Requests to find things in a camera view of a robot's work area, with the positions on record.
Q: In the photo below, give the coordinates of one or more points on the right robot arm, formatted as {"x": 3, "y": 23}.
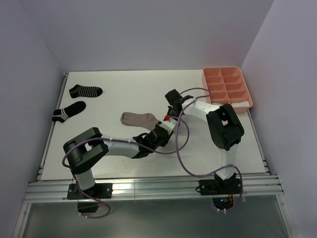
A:
{"x": 225, "y": 128}

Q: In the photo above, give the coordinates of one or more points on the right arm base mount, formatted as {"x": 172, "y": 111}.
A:
{"x": 219, "y": 187}

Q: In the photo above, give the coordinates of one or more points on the taupe sock red cuff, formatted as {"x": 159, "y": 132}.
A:
{"x": 147, "y": 120}

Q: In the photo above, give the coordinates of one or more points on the black sock white cuff stripes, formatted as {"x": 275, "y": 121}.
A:
{"x": 62, "y": 115}

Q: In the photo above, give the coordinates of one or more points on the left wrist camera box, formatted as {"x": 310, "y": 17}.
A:
{"x": 169, "y": 125}

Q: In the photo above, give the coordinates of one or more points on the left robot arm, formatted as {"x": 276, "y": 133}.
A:
{"x": 85, "y": 150}

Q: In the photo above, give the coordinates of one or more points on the black sock thin white stripes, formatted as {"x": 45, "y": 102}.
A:
{"x": 85, "y": 91}

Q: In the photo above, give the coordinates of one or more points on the pink divided organizer tray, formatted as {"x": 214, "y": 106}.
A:
{"x": 227, "y": 83}

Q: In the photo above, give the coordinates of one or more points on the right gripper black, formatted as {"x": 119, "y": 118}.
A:
{"x": 170, "y": 109}

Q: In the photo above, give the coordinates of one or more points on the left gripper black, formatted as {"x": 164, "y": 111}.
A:
{"x": 164, "y": 142}

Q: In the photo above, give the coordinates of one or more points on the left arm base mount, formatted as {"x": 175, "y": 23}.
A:
{"x": 99, "y": 191}

